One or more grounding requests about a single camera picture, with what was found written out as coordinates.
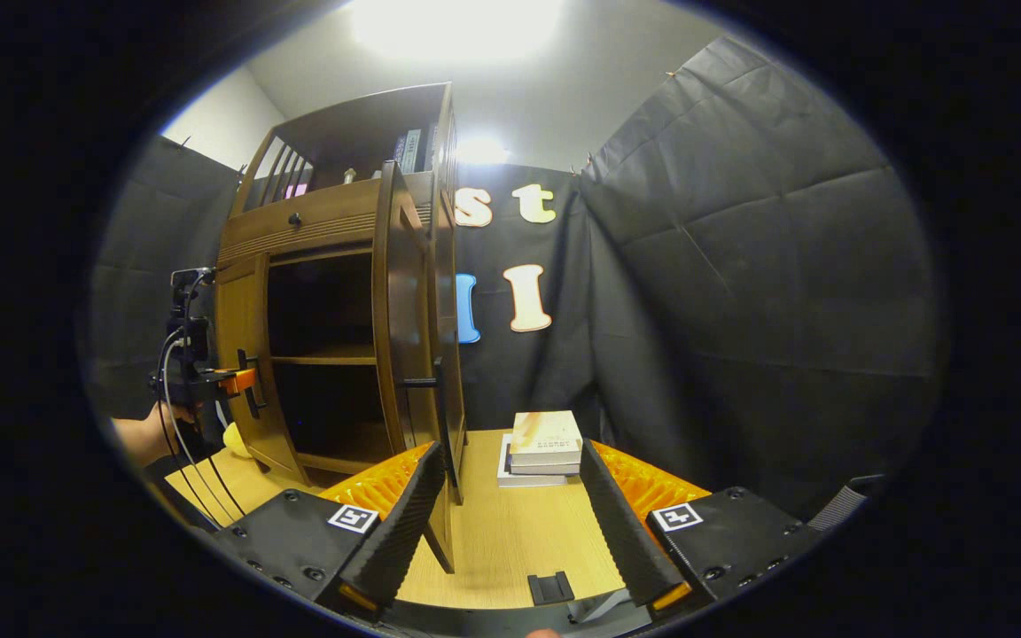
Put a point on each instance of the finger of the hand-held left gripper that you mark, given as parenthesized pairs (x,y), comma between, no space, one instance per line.
(240,382)

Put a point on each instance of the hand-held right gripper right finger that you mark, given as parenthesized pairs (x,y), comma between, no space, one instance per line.
(621,532)

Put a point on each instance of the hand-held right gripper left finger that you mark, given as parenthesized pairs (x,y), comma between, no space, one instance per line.
(400,532)

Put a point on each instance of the wooden cabinet door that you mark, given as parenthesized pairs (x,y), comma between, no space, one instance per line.
(240,319)
(400,310)

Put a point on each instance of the wooden double-door shoe cabinet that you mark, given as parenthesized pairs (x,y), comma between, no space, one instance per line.
(360,124)

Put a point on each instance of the pale yellow round pad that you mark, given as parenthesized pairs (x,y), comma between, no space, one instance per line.
(237,441)

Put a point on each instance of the wooden inner shelf board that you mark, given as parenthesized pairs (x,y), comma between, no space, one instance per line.
(324,359)

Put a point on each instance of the thin book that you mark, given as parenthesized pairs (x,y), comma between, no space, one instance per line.
(546,470)

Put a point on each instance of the white cover book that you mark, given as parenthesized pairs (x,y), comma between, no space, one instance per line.
(519,481)

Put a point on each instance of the wooden drawer with black knob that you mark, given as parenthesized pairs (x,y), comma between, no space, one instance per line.
(333,217)

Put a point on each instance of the grey blue book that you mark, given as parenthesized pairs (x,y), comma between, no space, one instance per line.
(408,152)

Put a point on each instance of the black backdrop cloth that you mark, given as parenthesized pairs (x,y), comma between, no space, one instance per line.
(741,266)

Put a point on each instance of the small ceiling light panel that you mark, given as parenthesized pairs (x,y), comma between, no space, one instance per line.
(482,149)

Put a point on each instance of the large ceiling light panel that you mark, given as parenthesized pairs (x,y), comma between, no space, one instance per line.
(457,27)

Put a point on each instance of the small black bracket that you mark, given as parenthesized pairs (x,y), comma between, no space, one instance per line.
(550,587)

